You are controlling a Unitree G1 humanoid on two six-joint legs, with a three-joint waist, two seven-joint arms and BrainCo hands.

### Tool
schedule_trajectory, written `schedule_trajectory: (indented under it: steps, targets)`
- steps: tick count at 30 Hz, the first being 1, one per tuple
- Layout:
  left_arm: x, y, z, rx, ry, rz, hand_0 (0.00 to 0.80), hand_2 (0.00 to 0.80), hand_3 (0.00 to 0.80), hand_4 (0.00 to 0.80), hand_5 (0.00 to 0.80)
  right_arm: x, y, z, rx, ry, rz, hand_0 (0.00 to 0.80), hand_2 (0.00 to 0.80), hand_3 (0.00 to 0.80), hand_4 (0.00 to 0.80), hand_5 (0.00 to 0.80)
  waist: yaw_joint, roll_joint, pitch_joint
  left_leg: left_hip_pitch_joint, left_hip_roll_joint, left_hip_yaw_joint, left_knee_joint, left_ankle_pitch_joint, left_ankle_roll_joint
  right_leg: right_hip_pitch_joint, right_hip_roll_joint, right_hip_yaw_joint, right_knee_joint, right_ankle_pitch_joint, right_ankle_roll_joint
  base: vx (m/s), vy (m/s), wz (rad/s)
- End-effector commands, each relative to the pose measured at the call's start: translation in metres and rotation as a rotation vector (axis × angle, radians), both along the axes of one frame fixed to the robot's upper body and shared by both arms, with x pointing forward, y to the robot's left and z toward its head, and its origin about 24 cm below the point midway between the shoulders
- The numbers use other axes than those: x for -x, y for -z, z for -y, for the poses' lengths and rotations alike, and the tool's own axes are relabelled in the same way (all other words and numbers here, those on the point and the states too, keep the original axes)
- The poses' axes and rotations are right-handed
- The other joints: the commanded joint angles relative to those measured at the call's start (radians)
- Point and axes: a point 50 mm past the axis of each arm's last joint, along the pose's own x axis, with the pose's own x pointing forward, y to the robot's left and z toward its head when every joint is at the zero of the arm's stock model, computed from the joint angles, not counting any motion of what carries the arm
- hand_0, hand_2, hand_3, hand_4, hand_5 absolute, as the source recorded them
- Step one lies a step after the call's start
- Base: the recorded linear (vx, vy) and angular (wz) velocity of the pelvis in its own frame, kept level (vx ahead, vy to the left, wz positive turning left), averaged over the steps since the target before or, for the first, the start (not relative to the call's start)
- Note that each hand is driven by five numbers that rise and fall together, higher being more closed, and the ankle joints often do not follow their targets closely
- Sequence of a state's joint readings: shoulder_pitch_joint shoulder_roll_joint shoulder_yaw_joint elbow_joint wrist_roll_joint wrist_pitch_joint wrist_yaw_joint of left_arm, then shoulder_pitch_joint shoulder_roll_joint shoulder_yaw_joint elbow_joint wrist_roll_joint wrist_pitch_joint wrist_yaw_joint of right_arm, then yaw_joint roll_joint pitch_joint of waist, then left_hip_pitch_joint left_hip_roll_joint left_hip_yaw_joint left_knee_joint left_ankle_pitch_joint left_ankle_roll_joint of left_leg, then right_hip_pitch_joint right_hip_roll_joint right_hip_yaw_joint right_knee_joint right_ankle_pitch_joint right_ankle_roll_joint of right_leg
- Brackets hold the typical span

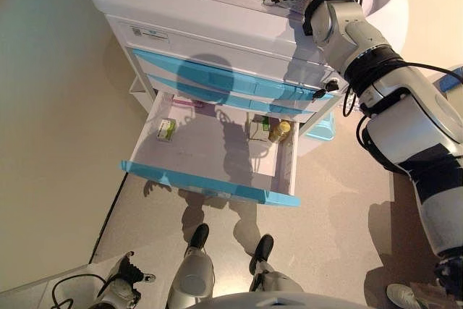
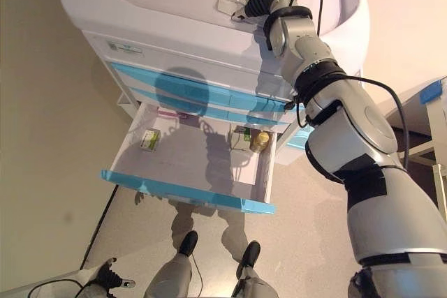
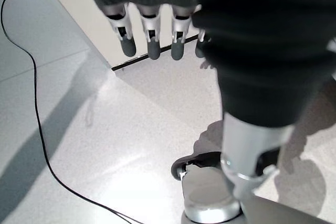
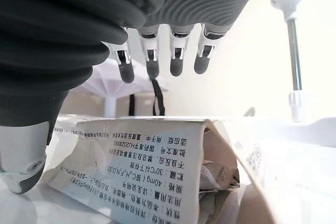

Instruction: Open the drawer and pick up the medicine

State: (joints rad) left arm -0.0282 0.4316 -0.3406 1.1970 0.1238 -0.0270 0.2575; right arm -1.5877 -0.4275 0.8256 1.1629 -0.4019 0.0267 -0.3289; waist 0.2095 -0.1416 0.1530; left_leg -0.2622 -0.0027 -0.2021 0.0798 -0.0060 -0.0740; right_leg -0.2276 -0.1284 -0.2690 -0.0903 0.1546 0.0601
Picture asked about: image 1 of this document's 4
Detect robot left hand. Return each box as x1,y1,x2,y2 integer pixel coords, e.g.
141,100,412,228
108,250,157,288

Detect blue front cart drawer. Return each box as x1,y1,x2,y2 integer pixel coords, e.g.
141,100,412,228
116,90,302,207
146,73,315,114
132,48,336,102

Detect small green medicine box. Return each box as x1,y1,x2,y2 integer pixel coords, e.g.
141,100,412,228
156,117,178,142

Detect yellow medicine bottle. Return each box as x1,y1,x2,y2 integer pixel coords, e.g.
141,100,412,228
268,119,292,143

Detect green white medicine box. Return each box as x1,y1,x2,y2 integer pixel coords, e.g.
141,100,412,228
249,113,271,140

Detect pink white medicine box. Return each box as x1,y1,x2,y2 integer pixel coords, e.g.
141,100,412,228
171,95,207,109

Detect black key bunch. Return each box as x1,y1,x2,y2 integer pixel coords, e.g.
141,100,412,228
311,79,341,102

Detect blue lidded waste bin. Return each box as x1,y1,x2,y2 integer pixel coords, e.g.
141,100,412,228
300,111,336,158

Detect grey robot torso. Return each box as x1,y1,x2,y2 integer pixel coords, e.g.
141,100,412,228
204,289,359,309

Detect blue bed tag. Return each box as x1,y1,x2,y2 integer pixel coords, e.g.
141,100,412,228
437,66,463,91

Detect person in beige trousers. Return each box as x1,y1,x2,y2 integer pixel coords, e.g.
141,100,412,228
386,282,463,309

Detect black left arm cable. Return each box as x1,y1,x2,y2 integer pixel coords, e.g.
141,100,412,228
50,274,109,309

